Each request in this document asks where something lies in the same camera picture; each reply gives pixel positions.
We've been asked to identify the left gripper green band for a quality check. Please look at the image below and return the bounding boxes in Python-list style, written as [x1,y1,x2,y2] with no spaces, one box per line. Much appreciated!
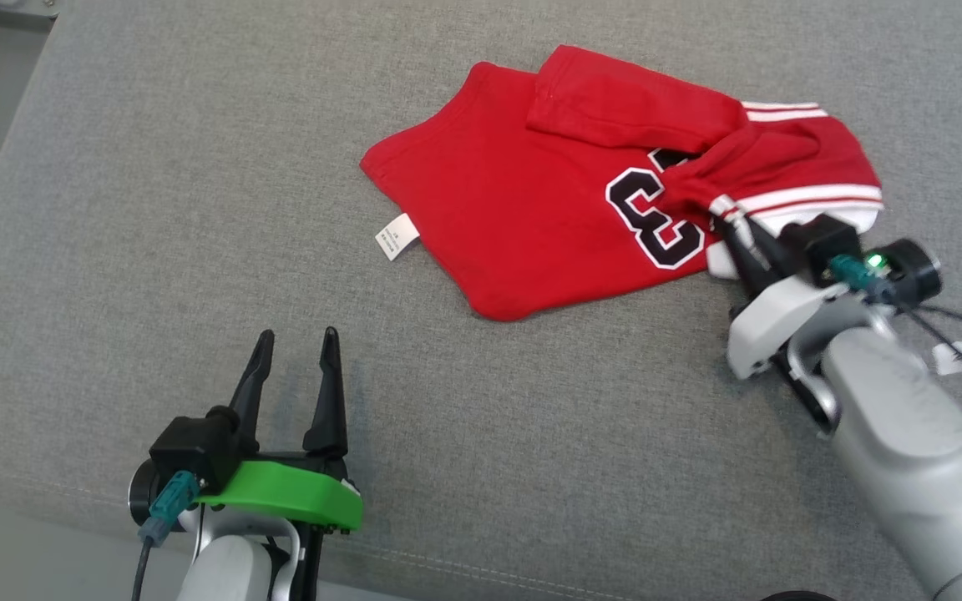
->
[195,326,365,535]

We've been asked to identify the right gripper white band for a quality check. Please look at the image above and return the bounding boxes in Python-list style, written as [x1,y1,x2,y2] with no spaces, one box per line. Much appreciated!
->
[722,215,944,381]

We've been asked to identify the red jersey shirt white sleeves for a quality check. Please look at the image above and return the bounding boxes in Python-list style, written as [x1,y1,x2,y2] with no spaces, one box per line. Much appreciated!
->
[359,44,884,323]

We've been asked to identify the grey fabric sofa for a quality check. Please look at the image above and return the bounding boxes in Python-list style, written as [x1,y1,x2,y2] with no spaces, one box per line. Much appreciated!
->
[0,0,962,601]

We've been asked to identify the teal right camera connector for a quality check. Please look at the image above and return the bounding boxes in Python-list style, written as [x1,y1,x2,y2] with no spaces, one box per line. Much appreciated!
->
[829,255,897,304]

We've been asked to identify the teal camera connector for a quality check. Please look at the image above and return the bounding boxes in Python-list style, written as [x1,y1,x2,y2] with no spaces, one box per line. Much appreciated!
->
[139,470,200,548]
[829,255,897,304]

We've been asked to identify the teal left camera connector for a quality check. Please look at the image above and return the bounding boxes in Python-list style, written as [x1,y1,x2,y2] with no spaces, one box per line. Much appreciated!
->
[139,470,200,548]

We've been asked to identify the thin black left camera cable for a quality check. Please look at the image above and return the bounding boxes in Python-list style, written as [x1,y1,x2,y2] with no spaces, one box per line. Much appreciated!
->
[132,538,156,601]

